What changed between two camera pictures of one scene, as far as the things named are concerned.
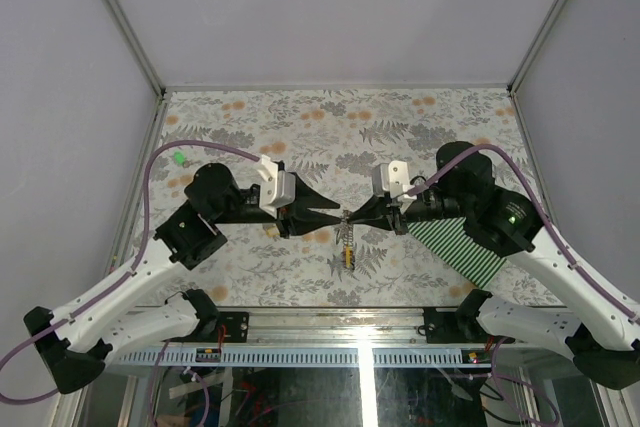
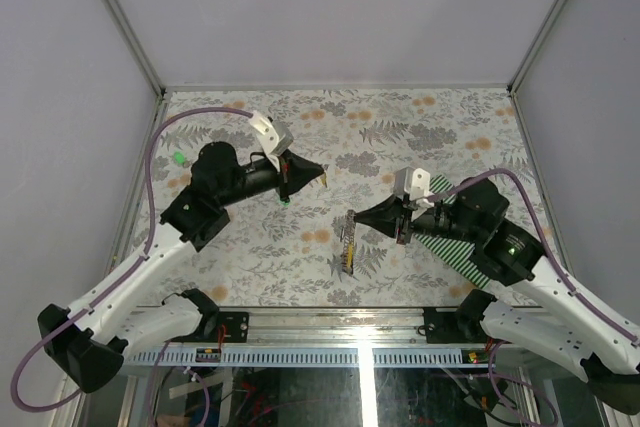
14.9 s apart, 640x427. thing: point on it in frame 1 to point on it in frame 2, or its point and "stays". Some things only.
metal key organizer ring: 346,233 stays
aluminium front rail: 338,328 stays
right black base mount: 457,327 stays
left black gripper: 298,219 to 295,172
